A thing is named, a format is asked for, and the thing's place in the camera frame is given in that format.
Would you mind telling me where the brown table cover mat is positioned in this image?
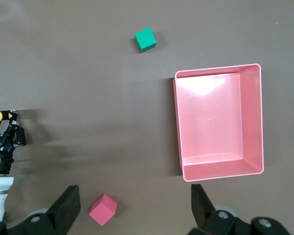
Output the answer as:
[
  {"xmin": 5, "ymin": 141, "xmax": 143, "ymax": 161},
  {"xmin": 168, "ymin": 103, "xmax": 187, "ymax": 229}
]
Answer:
[{"xmin": 0, "ymin": 0, "xmax": 294, "ymax": 235}]

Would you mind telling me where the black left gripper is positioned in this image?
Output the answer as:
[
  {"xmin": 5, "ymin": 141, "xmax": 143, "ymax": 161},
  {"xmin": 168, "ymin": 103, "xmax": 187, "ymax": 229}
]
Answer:
[{"xmin": 0, "ymin": 117, "xmax": 27, "ymax": 160}]

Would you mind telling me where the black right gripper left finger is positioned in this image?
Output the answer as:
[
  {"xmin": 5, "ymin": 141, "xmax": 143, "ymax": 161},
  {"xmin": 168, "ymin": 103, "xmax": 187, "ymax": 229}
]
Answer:
[{"xmin": 0, "ymin": 185, "xmax": 81, "ymax": 235}]

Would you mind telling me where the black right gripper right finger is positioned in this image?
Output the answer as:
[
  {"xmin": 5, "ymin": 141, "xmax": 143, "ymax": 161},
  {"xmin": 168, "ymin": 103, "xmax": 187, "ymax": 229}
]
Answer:
[{"xmin": 187, "ymin": 183, "xmax": 291, "ymax": 235}]

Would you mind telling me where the pink plastic bin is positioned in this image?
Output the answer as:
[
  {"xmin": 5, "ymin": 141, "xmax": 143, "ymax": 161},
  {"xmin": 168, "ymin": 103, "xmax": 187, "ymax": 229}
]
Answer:
[{"xmin": 172, "ymin": 63, "xmax": 265, "ymax": 182}]

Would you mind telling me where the green cube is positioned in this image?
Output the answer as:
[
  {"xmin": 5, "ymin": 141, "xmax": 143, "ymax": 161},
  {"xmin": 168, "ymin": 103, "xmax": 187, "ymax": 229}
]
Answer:
[{"xmin": 134, "ymin": 26, "xmax": 157, "ymax": 53}]

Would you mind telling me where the pink cube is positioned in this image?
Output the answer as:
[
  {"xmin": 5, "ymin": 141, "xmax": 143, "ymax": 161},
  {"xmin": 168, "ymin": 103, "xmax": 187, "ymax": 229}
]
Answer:
[{"xmin": 89, "ymin": 193, "xmax": 118, "ymax": 227}]

